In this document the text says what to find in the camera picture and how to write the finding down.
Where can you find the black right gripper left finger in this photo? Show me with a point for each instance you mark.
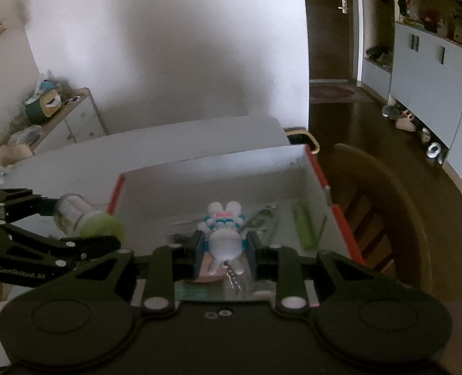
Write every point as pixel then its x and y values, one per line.
pixel 167 265

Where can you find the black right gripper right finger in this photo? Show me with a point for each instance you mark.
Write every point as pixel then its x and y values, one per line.
pixel 281 265

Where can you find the green marker pen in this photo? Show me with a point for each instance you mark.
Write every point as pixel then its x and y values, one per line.
pixel 303 225

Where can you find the white rabbit toy figure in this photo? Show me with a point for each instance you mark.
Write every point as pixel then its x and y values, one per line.
pixel 224 240

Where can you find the red cardboard storage box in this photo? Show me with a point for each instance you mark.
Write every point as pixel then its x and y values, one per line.
pixel 161 204

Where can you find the green lidded snack canister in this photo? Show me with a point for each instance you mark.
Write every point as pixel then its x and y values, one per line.
pixel 75 217

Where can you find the wooden chair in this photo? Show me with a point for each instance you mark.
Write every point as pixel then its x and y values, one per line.
pixel 385 230

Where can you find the white side drawer cabinet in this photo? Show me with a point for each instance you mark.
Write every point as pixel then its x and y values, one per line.
pixel 75 123

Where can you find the teal yellow tissue box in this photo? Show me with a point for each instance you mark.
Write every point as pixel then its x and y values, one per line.
pixel 44 104

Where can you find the white sunglasses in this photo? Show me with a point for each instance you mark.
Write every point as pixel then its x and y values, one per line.
pixel 74 99

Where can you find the dark entrance door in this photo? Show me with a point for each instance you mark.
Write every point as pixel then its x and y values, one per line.
pixel 330 39

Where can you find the white wall cabinet unit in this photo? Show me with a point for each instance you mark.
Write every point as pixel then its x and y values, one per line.
pixel 413 59

